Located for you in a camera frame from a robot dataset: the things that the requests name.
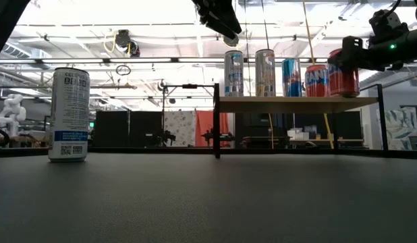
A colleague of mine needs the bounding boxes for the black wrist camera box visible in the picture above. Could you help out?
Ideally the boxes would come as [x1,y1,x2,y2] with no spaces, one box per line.
[368,9,410,45]

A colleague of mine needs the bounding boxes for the blue silver Red Bull can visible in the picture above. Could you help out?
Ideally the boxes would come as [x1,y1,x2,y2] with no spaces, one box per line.
[281,58,303,99]

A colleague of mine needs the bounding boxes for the leaf-patterned cloth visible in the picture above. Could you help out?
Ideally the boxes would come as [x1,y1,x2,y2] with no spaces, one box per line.
[385,107,417,151]

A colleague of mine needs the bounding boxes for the black ceiling cable reel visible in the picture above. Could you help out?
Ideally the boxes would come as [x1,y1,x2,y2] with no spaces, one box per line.
[114,29,141,58]
[223,32,240,49]

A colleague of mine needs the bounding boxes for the black table frame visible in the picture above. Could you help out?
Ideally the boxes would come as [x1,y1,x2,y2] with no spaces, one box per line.
[0,146,417,161]

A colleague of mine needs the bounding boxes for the black background rig frame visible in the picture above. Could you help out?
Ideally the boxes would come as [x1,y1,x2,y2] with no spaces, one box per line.
[161,83,216,149]

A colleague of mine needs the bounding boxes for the Celsius Arctic Vibe can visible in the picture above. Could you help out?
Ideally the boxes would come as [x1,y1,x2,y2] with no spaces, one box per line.
[223,50,245,98]

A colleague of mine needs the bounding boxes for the white Celsius can blue band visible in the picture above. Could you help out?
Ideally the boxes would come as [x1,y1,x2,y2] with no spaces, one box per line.
[48,67,91,163]

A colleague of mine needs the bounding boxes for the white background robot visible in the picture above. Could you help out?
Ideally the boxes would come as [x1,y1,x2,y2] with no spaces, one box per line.
[0,93,27,148]

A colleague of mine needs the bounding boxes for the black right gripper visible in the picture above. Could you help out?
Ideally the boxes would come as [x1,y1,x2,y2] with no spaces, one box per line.
[341,32,414,72]

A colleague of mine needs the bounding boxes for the white floral cloth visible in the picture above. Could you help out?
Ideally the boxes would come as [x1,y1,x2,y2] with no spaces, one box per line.
[163,110,197,148]

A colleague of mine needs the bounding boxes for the red Fanta can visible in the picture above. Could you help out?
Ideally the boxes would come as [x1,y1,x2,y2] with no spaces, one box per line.
[304,64,331,99]
[327,48,361,99]

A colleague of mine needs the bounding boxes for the wooden shelf black frame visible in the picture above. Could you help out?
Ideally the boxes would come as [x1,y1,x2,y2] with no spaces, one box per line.
[213,83,389,160]

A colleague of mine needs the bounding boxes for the long ceiling light strip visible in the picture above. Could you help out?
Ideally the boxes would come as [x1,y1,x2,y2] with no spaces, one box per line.
[0,57,417,65]

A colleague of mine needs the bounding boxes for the black partition panel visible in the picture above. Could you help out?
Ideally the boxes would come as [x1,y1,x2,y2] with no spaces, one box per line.
[94,110,164,149]

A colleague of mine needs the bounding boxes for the white boxes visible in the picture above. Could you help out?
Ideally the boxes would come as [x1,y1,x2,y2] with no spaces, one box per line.
[287,125,318,141]

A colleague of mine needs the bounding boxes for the orange cloth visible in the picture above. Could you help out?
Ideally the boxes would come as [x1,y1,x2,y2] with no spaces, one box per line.
[194,110,230,149]

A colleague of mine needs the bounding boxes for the Celsius Tropical Vibe can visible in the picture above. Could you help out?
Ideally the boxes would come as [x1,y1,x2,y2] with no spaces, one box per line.
[254,49,277,98]

